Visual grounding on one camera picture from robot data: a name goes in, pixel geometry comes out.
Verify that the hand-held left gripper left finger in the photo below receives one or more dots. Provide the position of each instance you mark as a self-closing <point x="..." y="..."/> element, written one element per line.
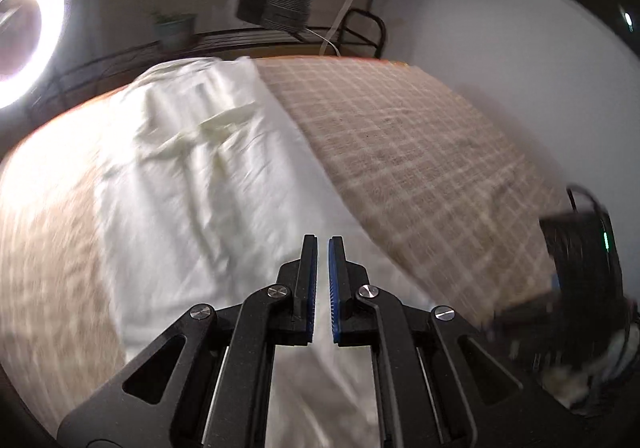
<point x="310" y="298"/>

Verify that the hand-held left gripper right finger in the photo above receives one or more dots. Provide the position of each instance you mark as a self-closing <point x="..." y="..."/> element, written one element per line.
<point x="334" y="298"/>

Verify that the white long-sleeved shirt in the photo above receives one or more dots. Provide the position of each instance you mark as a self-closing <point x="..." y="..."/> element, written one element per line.
<point x="200" y="188"/>

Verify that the black metal clothes rack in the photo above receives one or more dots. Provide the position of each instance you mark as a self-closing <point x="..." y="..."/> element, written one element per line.
<point x="250" y="35"/>

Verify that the beige checkered blanket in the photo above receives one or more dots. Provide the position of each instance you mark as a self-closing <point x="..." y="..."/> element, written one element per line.
<point x="425" y="163"/>

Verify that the potted plant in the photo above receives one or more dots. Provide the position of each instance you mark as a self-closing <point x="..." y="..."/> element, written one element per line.
<point x="174" y="28"/>

